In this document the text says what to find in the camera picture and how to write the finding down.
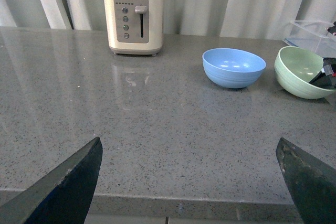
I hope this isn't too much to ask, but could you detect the blue bowl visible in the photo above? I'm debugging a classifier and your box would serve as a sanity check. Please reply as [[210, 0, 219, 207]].
[[202, 48, 266, 89]]

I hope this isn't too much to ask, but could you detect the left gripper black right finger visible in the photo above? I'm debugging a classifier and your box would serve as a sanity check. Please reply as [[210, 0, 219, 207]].
[[276, 137, 335, 223]]

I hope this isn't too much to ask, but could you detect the green bowl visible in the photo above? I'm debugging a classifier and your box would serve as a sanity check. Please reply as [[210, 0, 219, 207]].
[[274, 46, 335, 99]]

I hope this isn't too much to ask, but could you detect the clear plastic container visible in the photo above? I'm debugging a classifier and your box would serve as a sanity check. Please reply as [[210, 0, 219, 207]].
[[283, 20, 335, 58]]

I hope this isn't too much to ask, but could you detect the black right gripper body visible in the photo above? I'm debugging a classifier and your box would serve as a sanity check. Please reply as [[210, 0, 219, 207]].
[[308, 21, 336, 89]]

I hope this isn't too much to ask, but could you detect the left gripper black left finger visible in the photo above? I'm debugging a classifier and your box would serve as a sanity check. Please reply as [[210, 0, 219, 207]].
[[1, 137, 102, 223]]

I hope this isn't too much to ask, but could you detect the cream two-slot toaster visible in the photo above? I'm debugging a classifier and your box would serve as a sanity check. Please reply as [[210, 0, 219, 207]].
[[104, 0, 164, 55]]

